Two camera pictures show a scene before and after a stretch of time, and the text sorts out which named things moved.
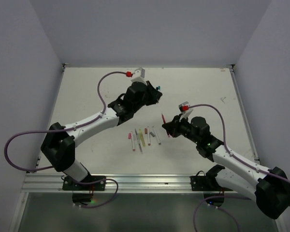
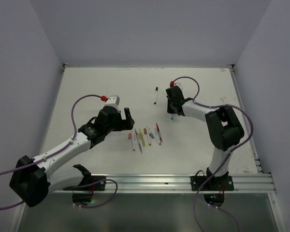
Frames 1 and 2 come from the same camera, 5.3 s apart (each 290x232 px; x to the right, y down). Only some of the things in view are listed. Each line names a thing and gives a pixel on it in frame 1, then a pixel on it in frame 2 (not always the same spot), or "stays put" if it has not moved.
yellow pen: (142, 138) stays put
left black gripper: (154, 95) -> (124, 124)
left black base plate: (68, 184) stays put
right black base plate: (206, 183) stays put
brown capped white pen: (149, 144) stays put
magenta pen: (164, 122) -> (160, 137)
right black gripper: (172, 126) -> (169, 109)
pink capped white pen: (132, 142) stays put
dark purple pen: (139, 146) stays put
